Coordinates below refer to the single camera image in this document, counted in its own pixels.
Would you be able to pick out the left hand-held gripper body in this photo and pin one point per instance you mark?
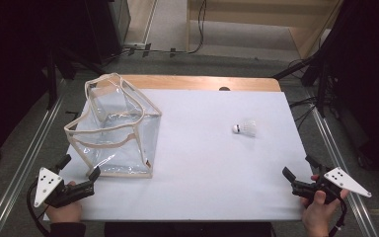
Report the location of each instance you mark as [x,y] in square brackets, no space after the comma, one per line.
[51,184]

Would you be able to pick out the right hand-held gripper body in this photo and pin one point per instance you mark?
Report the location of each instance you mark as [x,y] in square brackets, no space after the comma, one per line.
[339,179]

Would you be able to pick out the clear bag with beige trim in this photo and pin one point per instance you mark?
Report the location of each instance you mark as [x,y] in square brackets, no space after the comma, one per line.
[118,131]

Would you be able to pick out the white shuttlecock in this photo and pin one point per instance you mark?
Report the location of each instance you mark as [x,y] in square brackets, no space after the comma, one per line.
[246,127]

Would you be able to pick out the person's left hand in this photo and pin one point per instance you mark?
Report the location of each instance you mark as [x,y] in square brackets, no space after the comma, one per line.
[65,214]

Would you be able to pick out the person's right hand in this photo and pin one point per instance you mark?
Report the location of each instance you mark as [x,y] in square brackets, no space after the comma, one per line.
[316,214]

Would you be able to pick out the black tripod stand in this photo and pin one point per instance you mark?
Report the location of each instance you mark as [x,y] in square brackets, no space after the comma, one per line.
[320,75]

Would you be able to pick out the black metal stand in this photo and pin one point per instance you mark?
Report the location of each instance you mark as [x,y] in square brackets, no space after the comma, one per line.
[52,75]

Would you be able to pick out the dark curtain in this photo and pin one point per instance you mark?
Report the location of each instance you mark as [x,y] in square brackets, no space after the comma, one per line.
[371,82]
[10,65]

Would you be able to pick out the light wooden furniture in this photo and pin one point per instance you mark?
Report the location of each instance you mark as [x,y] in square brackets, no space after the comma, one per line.
[306,36]

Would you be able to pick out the black cabinet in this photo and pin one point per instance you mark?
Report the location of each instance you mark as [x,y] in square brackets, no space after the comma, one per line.
[108,26]

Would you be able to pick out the metal floor rail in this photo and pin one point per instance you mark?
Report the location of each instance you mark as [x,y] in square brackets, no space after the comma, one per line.
[335,154]
[23,171]

